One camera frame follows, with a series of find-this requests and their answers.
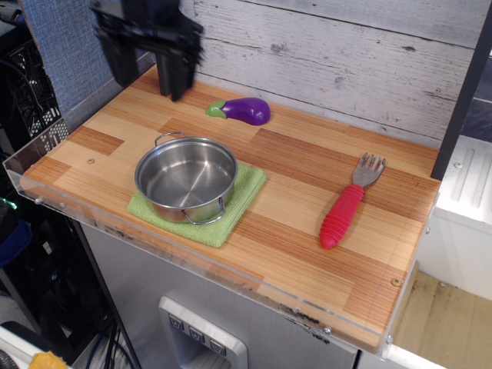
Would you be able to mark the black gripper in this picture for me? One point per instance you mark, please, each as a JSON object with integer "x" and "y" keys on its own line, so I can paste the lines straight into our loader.
{"x": 157, "y": 26}

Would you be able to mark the red handled metal fork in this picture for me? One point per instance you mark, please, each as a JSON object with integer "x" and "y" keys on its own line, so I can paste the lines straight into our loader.
{"x": 338, "y": 220}

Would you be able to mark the green cloth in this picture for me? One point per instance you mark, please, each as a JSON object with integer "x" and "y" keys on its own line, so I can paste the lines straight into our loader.
{"x": 249, "y": 182}

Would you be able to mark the blue fabric panel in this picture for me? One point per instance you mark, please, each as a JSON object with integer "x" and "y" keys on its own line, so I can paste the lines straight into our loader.
{"x": 64, "y": 32}

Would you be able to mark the purple toy eggplant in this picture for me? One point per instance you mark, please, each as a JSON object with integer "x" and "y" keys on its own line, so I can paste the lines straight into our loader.
{"x": 253, "y": 111}

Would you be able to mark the stainless steel pot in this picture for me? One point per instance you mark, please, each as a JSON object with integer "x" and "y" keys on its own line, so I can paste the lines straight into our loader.
{"x": 187, "y": 179}

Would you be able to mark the black plastic crate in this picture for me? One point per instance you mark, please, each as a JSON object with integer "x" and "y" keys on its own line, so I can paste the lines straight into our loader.
{"x": 33, "y": 111}

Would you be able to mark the clear acrylic table guard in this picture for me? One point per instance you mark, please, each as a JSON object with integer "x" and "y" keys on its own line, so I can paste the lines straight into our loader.
{"x": 349, "y": 294}

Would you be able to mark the silver toy fridge front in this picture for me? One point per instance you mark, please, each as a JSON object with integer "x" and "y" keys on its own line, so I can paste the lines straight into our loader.
{"x": 137, "y": 280}

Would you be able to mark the white toy sink unit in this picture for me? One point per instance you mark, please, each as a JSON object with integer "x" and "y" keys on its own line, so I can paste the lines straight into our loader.
{"x": 456, "y": 245}

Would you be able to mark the dark grey left post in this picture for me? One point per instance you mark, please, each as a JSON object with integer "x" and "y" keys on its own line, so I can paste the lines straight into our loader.
{"x": 168, "y": 75}

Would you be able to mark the dark grey post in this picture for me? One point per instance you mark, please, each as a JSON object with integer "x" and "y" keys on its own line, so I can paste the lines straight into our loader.
{"x": 464, "y": 100}
{"x": 168, "y": 75}

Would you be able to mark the dark grey right post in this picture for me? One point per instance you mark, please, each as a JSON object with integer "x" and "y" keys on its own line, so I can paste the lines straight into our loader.
{"x": 464, "y": 100}

